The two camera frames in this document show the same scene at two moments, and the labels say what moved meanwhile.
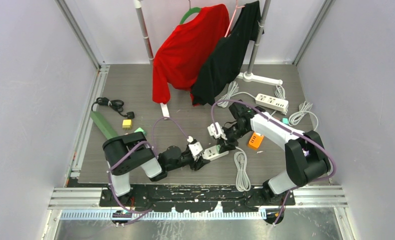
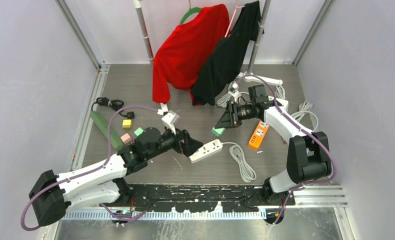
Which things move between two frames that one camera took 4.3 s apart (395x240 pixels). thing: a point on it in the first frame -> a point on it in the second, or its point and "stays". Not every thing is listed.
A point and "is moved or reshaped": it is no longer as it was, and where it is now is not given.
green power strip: [108, 132] stays
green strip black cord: [116, 105] stays
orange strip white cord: [280, 92] stays
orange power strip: [256, 140] stays
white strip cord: [243, 182] is moved or reshaped
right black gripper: [231, 147] -> [230, 119]
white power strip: [212, 153] is moved or reshaped
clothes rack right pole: [249, 75] stays
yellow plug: [127, 124] stays
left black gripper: [196, 164] -> [189, 146]
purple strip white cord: [304, 108] stays
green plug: [139, 129] stays
